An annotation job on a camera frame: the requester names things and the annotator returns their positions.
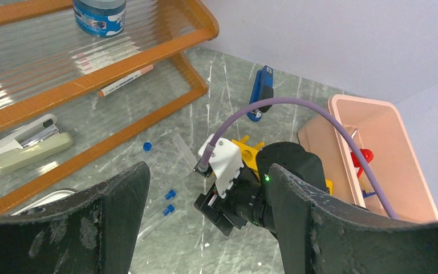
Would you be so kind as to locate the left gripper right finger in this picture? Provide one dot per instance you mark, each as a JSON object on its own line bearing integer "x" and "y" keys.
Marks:
{"x": 318, "y": 233}

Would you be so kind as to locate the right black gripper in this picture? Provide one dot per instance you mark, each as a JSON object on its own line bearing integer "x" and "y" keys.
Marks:
{"x": 243, "y": 203}

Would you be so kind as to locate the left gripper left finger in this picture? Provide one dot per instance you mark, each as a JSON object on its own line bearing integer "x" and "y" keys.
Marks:
{"x": 92, "y": 231}

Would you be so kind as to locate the blue capped test tube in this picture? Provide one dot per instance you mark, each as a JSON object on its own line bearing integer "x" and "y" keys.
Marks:
{"x": 162, "y": 206}

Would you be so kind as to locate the yellow test tube rack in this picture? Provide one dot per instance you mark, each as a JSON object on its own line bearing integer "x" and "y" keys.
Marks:
{"x": 249, "y": 155}

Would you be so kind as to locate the metal tray lid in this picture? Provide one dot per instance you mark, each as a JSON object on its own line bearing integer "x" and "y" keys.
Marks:
{"x": 52, "y": 197}

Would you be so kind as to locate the beige stapler on shelf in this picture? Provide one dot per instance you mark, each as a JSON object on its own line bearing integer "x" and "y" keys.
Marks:
{"x": 32, "y": 143}

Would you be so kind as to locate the pink plastic bin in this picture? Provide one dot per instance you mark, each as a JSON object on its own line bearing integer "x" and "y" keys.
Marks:
{"x": 377, "y": 126}

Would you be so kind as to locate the white marker pen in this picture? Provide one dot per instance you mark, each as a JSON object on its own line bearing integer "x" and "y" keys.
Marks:
{"x": 123, "y": 81}

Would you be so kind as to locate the orange wooden shelf rack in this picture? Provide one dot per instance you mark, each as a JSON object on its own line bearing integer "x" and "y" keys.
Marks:
{"x": 38, "y": 76}

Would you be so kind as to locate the blue lidded jar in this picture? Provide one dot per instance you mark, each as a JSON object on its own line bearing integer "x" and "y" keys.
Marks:
{"x": 100, "y": 18}

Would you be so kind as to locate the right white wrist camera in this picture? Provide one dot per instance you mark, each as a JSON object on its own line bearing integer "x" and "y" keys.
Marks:
{"x": 226, "y": 163}

